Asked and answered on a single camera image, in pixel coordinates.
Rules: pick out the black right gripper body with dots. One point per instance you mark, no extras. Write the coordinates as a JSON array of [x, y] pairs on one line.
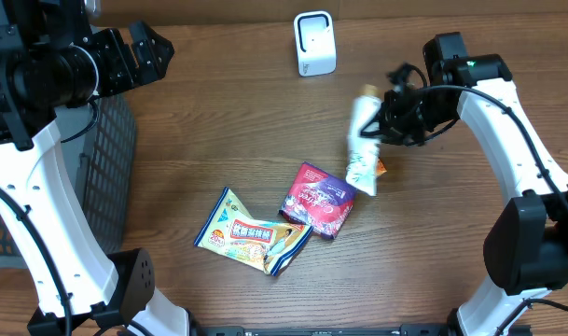
[[407, 113]]

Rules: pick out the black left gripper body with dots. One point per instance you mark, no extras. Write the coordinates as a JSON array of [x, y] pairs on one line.
[[116, 68]]

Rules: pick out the white tube with gold cap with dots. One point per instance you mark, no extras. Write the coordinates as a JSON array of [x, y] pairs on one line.
[[363, 152]]

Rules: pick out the small orange white tissue pack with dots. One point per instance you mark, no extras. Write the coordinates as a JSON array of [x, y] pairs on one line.
[[380, 168]]

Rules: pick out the red purple pad packet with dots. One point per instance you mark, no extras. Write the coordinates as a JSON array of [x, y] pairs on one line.
[[318, 199]]

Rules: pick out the yellow snack packet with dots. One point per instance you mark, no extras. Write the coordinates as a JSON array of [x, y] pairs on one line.
[[230, 231]]

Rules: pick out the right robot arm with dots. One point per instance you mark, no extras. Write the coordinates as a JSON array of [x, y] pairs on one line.
[[526, 251]]

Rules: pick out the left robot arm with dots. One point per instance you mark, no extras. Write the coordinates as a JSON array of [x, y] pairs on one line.
[[74, 279]]

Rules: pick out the white barcode scanner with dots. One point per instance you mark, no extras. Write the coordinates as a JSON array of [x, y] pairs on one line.
[[315, 43]]

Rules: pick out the dark grey plastic basket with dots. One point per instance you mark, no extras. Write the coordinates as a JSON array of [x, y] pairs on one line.
[[106, 177]]

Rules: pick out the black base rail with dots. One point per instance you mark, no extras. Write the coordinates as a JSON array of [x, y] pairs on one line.
[[321, 330]]

